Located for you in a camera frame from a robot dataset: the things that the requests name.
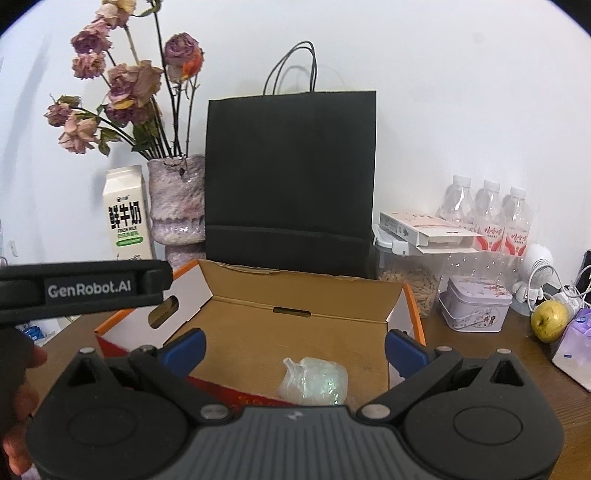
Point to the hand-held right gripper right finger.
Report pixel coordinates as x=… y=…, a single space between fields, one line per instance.
x=405 y=353

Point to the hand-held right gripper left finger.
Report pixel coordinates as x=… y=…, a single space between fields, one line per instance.
x=187 y=348

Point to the clear plastic bag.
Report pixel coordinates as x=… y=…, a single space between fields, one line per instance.
x=314 y=381

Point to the orange cardboard box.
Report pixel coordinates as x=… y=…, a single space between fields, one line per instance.
x=295 y=332

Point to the person's left hand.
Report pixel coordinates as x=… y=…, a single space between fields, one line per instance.
x=16 y=443

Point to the clear plastic snack jar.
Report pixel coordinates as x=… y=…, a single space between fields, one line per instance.
x=411 y=286

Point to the white milk carton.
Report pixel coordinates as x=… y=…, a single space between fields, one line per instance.
x=129 y=221

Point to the floral tin box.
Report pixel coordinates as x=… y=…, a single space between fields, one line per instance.
x=475 y=309

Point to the purple glazed ceramic vase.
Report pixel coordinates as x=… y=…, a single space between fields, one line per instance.
x=178 y=207

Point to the white flat cardboard box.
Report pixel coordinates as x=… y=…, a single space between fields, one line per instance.
x=429 y=230

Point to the green apple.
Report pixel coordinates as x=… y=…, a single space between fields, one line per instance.
x=549 y=321

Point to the clear water bottle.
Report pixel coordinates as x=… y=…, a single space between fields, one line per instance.
x=516 y=221
x=455 y=203
x=488 y=207

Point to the small white desk fan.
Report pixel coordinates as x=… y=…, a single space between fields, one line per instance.
x=538 y=258

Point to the purple gift bag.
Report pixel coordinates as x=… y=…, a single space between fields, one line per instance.
x=575 y=355

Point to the black paper bag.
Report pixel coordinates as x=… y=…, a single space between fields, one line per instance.
x=291 y=184

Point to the black power adapter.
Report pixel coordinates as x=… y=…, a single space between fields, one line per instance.
x=585 y=272

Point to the dried rose bouquet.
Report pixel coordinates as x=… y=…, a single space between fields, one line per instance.
x=134 y=83

